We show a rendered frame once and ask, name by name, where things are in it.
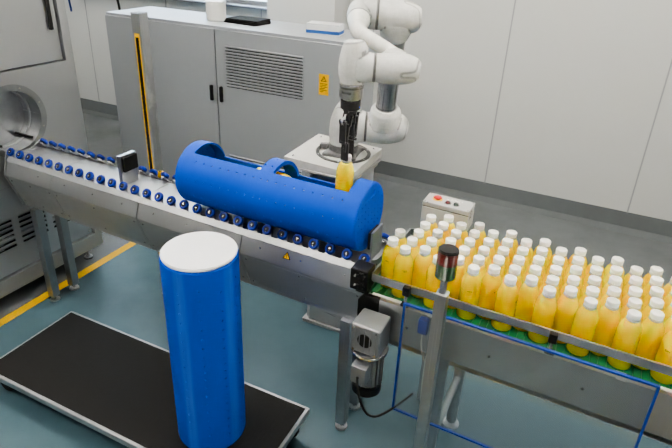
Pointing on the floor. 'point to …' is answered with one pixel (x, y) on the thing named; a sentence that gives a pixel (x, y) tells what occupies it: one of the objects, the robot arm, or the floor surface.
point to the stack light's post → (431, 368)
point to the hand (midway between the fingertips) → (347, 150)
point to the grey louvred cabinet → (227, 84)
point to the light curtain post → (147, 89)
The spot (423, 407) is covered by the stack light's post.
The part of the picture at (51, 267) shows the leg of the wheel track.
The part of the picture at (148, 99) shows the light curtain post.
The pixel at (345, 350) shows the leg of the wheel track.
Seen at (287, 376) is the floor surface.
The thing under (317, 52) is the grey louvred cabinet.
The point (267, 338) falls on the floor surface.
